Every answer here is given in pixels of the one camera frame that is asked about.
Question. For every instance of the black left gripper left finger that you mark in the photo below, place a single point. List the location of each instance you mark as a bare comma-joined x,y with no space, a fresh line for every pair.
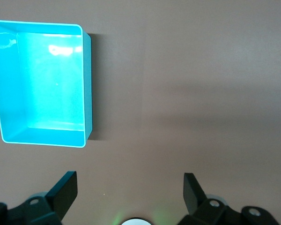
58,199

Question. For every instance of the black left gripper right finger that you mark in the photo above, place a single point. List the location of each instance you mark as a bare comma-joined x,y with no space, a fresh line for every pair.
194,199

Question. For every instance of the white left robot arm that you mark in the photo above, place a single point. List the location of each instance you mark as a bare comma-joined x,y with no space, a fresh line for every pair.
135,222

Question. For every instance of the turquoise plastic bin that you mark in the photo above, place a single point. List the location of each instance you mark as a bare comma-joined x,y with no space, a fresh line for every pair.
42,89

